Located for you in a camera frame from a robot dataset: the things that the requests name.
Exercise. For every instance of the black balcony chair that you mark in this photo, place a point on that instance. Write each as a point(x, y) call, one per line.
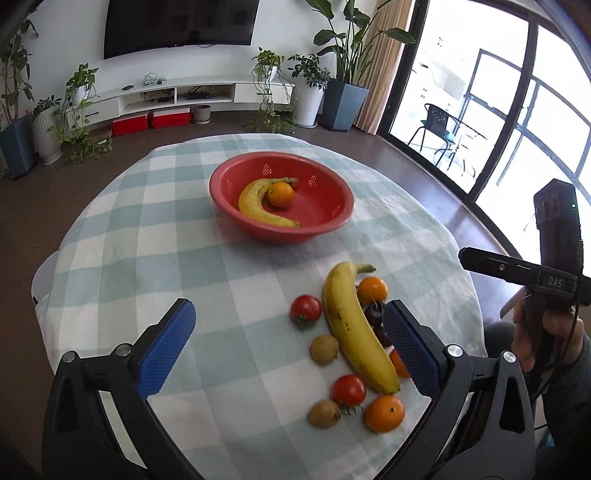
point(436, 122)

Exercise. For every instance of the green checkered tablecloth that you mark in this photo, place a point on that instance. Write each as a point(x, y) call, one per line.
point(184, 258)

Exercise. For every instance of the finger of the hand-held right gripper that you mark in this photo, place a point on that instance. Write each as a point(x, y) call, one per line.
point(498, 265)

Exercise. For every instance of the large yellow banana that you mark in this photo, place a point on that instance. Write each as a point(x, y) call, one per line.
point(351, 323)

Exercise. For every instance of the red tomato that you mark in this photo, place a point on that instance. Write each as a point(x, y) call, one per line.
point(305, 308)
point(348, 389)

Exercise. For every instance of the red plastic bowl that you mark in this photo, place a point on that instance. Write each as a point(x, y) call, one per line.
point(318, 207)

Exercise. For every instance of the black framed glass door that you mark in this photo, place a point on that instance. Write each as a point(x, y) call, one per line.
point(408, 60)

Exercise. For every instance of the person's right forearm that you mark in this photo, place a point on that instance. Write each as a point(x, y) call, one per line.
point(565, 397)

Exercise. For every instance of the tree in blue pot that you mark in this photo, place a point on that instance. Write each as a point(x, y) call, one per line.
point(16, 147)

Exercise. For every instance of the red storage box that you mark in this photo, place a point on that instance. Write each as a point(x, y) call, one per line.
point(130, 125)
point(171, 117)

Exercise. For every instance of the orange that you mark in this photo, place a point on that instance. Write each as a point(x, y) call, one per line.
point(384, 413)
point(280, 194)
point(398, 365)
point(373, 290)

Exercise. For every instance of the small yellow banana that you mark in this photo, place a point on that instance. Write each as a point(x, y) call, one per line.
point(251, 207)

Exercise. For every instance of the beige curtain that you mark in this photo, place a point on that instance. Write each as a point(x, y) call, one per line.
point(383, 69)

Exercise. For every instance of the plant in ribbed white pot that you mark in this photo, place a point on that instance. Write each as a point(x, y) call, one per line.
point(46, 136)

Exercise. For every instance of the small grey plant pot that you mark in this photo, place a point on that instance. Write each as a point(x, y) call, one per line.
point(201, 114)

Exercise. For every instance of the bushy plant in white pot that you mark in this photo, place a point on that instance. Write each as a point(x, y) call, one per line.
point(308, 104)

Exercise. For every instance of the black wall television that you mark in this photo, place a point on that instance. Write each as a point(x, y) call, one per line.
point(180, 23)

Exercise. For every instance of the tall plant in grey-blue pot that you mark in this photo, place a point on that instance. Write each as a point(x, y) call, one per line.
point(344, 104)

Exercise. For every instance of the black media box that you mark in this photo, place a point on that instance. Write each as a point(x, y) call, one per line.
point(197, 95)

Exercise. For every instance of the white television cabinet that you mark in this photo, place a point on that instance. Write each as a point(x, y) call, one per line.
point(217, 92)

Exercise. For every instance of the black balcony table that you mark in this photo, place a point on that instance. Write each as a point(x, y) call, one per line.
point(471, 134)

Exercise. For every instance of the brown kiwi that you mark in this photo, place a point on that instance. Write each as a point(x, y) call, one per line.
point(324, 349)
point(324, 413)

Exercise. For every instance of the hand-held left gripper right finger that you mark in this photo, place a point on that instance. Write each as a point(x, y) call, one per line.
point(411, 350)

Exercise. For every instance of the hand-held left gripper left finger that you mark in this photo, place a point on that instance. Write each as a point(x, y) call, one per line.
point(166, 350)

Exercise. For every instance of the long trailing pothos plant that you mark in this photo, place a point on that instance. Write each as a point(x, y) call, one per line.
point(268, 62)

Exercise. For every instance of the person's right hand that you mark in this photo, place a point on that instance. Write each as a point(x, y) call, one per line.
point(524, 337)

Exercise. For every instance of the trailing pothos in white pot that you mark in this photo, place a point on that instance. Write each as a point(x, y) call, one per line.
point(82, 87)

